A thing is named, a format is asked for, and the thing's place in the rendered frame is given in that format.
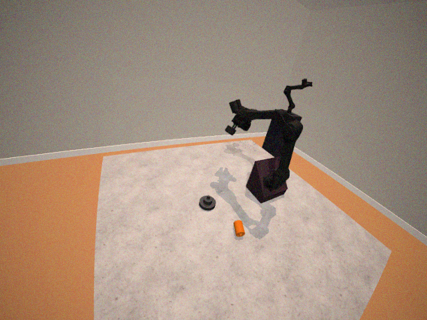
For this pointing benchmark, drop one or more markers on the orange knob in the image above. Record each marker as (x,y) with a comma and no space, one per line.
(239,228)

